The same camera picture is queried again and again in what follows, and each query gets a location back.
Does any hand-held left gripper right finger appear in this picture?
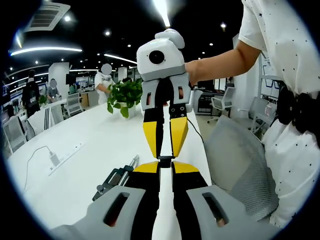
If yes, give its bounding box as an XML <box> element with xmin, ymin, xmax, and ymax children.
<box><xmin>171</xmin><ymin>161</ymin><xmax>283</xmax><ymax>240</ymax></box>

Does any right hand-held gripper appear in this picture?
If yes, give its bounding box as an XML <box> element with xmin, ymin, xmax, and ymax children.
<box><xmin>136</xmin><ymin>28</ymin><xmax>193</xmax><ymax>159</ymax></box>

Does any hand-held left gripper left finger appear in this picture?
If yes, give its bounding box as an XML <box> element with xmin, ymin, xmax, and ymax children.
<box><xmin>51</xmin><ymin>161</ymin><xmax>161</xmax><ymax>240</ymax></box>

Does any black metal vise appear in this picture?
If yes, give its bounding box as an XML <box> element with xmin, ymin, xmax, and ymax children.
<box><xmin>92</xmin><ymin>154</ymin><xmax>140</xmax><ymax>201</ymax></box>

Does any person's right forearm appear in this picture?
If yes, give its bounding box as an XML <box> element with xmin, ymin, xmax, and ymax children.
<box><xmin>184</xmin><ymin>39</ymin><xmax>264</xmax><ymax>86</ymax></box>

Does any green potted plant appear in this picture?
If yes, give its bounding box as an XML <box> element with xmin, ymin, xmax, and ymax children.
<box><xmin>106</xmin><ymin>78</ymin><xmax>144</xmax><ymax>119</ymax></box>

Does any grey mesh office chair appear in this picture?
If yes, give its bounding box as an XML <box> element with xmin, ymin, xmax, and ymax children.
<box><xmin>203</xmin><ymin>114</ymin><xmax>280</xmax><ymax>223</ymax></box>

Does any long white table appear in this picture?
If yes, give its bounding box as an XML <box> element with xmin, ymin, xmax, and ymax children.
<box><xmin>6</xmin><ymin>99</ymin><xmax>214</xmax><ymax>240</ymax></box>

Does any white office chair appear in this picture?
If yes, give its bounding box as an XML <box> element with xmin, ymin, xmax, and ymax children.
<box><xmin>1</xmin><ymin>115</ymin><xmax>29</xmax><ymax>155</ymax></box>
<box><xmin>206</xmin><ymin>86</ymin><xmax>236</xmax><ymax>124</ymax></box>
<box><xmin>246</xmin><ymin>95</ymin><xmax>279</xmax><ymax>137</ymax></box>
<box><xmin>65</xmin><ymin>91</ymin><xmax>84</xmax><ymax>116</ymax></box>

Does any white recessed power strip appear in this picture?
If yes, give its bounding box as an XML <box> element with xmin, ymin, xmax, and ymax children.
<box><xmin>47</xmin><ymin>141</ymin><xmax>85</xmax><ymax>176</ymax></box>

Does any person's body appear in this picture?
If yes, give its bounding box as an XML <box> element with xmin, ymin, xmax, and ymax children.
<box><xmin>238</xmin><ymin>0</ymin><xmax>320</xmax><ymax>229</ymax></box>

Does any chair with striped jacket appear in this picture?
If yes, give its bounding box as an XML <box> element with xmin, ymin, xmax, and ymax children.
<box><xmin>25</xmin><ymin>104</ymin><xmax>65</xmax><ymax>136</ymax></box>

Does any black waist belt pack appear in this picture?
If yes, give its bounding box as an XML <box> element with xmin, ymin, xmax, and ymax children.
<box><xmin>276</xmin><ymin>84</ymin><xmax>320</xmax><ymax>134</ymax></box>

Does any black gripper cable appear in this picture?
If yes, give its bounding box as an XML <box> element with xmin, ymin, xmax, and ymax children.
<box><xmin>186</xmin><ymin>118</ymin><xmax>206</xmax><ymax>144</ymax></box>

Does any white charger with cable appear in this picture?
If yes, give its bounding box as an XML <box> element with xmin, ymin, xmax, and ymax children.
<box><xmin>23</xmin><ymin>145</ymin><xmax>60</xmax><ymax>193</ymax></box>

